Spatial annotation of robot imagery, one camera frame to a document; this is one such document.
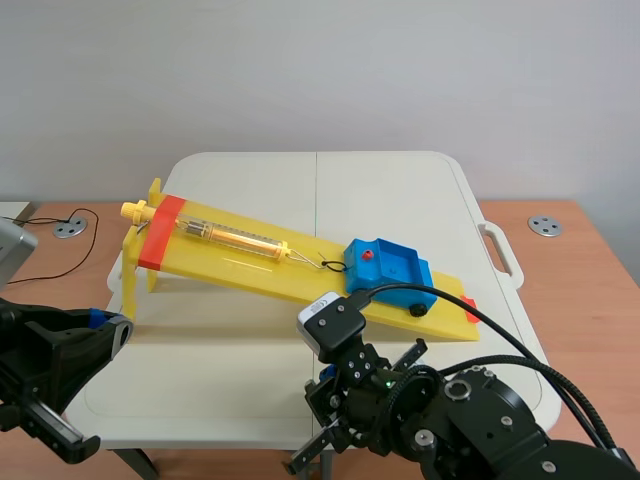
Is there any thin black cable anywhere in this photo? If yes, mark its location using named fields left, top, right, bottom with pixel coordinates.
left=0, top=208, right=100, bottom=286

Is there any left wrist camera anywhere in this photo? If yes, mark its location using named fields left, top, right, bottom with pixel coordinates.
left=0, top=216, right=39, bottom=289

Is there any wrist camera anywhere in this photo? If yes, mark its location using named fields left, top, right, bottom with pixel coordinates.
left=296, top=290, right=368, bottom=364
left=0, top=216, right=39, bottom=289

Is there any yellow plastic ramp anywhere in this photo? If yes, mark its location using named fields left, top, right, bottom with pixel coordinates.
left=121, top=177, right=482, bottom=344

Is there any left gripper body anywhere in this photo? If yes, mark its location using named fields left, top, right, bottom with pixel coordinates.
left=0, top=297, right=114, bottom=467

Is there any clear yellow spring scale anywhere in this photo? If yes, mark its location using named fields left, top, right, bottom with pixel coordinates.
left=121, top=199, right=326, bottom=269

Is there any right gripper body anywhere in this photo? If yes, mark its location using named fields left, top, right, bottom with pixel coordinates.
left=285, top=337, right=442, bottom=477

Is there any blue plastic cart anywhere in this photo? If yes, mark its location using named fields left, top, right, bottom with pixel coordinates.
left=342, top=237, right=438, bottom=319

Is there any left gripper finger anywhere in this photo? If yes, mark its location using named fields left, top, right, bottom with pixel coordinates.
left=88, top=308, right=136, bottom=359

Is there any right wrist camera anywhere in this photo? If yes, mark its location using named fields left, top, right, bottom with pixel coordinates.
left=296, top=290, right=368, bottom=364

